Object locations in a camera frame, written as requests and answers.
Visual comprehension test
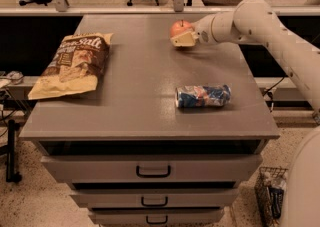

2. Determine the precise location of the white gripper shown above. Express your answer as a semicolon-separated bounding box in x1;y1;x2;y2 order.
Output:
171;15;217;47

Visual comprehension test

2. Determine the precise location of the red apple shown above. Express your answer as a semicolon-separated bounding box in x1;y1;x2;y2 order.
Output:
170;20;193;38

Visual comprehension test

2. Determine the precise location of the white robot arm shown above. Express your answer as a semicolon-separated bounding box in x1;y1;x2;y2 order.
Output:
170;0;320;227

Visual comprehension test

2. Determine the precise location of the crushed blue soda can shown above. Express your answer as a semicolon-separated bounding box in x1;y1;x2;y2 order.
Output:
175;85;231;108

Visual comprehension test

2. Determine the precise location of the grey drawer cabinet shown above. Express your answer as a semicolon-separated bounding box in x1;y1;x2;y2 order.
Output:
21;14;278;227

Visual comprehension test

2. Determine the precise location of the sea salt chips bag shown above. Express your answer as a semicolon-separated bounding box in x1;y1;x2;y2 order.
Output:
28;33;113;100

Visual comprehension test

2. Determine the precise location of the blue snack bag in basket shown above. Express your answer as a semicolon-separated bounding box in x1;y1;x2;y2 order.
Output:
269;187;284;219

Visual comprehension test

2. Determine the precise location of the black stand left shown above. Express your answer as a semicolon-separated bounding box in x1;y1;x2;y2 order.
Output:
0;120;22;183

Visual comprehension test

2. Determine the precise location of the black cable right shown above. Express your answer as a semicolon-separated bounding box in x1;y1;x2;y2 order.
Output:
262;76;286;110

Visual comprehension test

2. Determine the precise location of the top drawer black handle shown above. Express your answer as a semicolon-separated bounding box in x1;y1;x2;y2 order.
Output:
136;165;171;178

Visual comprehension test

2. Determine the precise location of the drawer black handle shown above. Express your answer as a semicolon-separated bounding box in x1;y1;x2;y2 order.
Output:
136;165;171;178
140;197;168;207
145;216;168;225

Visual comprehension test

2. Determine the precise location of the wire basket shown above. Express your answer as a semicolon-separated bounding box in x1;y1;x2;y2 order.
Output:
254;167;288;227

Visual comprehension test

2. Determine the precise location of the middle drawer black handle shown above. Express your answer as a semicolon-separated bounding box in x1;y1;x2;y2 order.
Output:
140;197;168;207

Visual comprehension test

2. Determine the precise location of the bottom drawer black handle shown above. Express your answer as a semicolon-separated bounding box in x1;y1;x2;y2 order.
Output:
145;216;168;225

